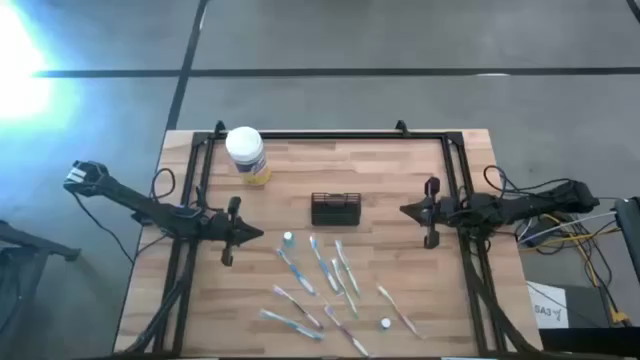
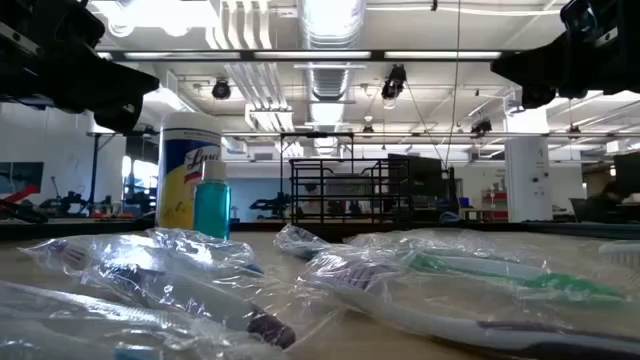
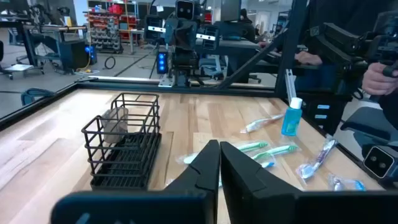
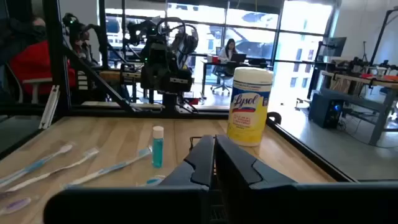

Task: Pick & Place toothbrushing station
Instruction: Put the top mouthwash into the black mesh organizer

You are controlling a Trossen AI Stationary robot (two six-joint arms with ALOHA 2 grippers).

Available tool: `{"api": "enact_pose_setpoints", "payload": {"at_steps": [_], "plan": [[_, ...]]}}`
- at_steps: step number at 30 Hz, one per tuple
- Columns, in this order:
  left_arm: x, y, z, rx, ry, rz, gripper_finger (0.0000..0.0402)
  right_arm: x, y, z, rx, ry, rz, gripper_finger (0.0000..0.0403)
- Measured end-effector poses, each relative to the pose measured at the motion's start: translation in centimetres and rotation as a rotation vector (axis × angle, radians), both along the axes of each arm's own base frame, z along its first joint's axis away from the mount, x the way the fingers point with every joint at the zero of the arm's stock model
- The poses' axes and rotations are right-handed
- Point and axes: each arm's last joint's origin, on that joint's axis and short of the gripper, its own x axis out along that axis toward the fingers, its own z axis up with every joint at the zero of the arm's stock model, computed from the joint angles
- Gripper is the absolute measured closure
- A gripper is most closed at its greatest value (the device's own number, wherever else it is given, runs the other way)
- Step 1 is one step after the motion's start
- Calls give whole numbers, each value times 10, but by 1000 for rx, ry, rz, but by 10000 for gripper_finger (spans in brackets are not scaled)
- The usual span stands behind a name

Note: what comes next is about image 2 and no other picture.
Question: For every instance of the purple toothbrush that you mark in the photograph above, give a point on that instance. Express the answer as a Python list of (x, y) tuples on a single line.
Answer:
[(425, 320), (200, 305)]

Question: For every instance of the person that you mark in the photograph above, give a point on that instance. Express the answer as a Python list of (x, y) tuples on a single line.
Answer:
[(607, 197)]

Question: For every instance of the red and black background robot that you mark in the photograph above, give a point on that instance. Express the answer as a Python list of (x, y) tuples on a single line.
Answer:
[(22, 192)]

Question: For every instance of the silver corrugated ventilation duct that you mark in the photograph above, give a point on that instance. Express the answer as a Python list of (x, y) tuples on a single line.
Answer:
[(330, 80)]

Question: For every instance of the blue metal post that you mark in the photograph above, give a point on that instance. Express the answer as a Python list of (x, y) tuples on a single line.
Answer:
[(94, 170)]

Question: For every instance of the black ceiling spotlight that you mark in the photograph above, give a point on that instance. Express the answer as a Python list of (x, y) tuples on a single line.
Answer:
[(221, 90), (481, 127)]

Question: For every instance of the red shelf unit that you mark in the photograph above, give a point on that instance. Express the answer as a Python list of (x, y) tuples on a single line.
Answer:
[(495, 216)]

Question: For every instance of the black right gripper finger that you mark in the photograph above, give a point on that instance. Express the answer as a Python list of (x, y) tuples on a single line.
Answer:
[(535, 52), (535, 70)]

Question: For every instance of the white building pillar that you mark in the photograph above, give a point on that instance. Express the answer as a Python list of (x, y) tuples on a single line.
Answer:
[(525, 170)]

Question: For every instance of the white LED light strip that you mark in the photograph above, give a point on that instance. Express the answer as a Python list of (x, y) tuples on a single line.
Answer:
[(450, 55), (310, 55), (175, 55)]

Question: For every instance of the green toothbrush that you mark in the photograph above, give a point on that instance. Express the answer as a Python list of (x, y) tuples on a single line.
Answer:
[(440, 244), (500, 272)]

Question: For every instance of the dark wall screen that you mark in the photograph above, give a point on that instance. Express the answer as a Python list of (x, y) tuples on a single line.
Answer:
[(20, 175)]

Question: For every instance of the Lysol disinfecting wipes canister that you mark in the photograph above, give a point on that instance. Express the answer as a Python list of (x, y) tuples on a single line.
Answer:
[(185, 150)]

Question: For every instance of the black monitor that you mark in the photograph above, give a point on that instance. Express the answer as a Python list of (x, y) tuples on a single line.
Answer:
[(627, 172), (425, 180)]

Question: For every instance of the blue mouthwash bottle white cap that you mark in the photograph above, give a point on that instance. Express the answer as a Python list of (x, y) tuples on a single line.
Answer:
[(212, 210)]

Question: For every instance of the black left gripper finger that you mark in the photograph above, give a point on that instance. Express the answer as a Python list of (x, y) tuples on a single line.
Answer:
[(125, 95), (120, 70)]

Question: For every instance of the black overhead camera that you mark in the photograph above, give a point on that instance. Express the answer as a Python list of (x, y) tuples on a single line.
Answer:
[(395, 80)]

